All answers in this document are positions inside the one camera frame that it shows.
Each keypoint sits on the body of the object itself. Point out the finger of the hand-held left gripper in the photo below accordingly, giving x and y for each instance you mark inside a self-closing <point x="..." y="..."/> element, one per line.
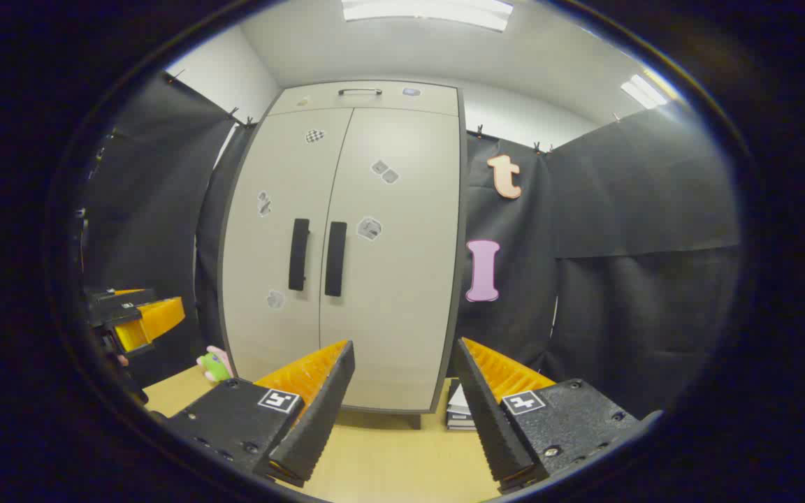
<point x="158" y="318"/>

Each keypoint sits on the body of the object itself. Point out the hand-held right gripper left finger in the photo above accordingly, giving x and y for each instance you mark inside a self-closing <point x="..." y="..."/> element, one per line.
<point x="318" y="419"/>

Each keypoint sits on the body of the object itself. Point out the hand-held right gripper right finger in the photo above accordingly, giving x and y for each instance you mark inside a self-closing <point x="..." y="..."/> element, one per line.
<point x="490" y="426"/>

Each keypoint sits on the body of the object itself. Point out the beige double-door shoe cabinet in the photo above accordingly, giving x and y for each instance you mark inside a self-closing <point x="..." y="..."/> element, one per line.
<point x="430" y="98"/>

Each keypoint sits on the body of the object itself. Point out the small stack of books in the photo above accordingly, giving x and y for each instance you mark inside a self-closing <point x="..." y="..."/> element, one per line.
<point x="460" y="412"/>

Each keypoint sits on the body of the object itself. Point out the green and pink plush toy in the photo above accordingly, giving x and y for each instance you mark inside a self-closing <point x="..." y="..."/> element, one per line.
<point x="214" y="365"/>

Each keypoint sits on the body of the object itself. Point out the black backdrop cloth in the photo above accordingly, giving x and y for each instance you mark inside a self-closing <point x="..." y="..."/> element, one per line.
<point x="619" y="279"/>
<point x="151" y="209"/>

